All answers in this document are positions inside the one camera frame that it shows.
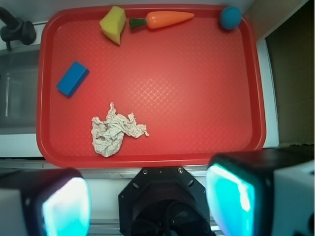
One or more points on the blue rectangular block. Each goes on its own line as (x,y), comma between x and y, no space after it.
(72,79)

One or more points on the grey sink faucet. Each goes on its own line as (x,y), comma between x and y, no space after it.
(16,29)

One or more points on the blue crocheted ball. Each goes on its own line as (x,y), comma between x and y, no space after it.
(230,17)

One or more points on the orange toy carrot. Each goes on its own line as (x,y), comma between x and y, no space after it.
(160,19)

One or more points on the yellow sponge wedge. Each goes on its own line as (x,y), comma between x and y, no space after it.
(113,24)

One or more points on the grey sink basin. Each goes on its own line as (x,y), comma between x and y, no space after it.
(18,90)

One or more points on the red plastic tray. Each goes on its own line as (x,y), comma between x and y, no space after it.
(196,87)

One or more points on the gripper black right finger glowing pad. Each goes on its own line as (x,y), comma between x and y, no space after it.
(270,192)

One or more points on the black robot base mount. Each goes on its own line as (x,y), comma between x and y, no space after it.
(164,201)

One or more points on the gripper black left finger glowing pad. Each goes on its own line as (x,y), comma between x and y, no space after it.
(54,202)

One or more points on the crumpled white paper towel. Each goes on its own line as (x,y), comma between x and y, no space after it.
(108,134)

